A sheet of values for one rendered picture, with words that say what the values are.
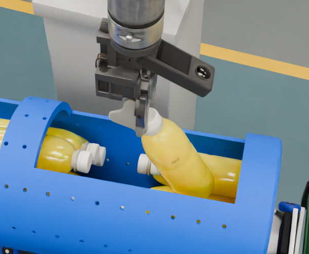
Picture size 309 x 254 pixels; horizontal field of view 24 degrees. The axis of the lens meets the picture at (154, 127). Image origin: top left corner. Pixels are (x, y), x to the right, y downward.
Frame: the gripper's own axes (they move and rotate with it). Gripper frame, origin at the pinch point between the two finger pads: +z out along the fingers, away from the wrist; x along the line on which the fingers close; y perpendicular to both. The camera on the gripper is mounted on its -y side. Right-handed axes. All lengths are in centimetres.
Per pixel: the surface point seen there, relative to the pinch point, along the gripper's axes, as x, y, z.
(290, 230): -0.6, -27.5, 27.2
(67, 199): 9.5, 11.3, 13.1
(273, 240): -4.1, -26.0, 38.8
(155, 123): 1.1, -1.4, -1.1
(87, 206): 9.9, 7.8, 13.3
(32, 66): -111, 68, 134
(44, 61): -115, 64, 133
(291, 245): 2.9, -28.0, 26.3
